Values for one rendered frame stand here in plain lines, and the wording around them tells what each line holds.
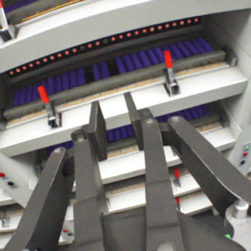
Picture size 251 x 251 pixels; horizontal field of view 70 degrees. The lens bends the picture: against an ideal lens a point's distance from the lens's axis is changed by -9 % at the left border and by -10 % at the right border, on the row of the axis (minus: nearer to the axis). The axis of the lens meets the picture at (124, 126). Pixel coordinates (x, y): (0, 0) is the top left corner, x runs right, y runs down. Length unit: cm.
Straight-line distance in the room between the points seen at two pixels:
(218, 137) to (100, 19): 45
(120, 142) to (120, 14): 36
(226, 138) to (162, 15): 40
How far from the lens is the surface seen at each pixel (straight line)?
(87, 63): 52
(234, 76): 50
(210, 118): 62
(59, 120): 45
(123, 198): 74
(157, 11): 36
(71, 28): 34
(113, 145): 57
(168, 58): 42
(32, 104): 50
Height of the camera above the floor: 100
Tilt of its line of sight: 40 degrees down
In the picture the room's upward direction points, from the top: 17 degrees counter-clockwise
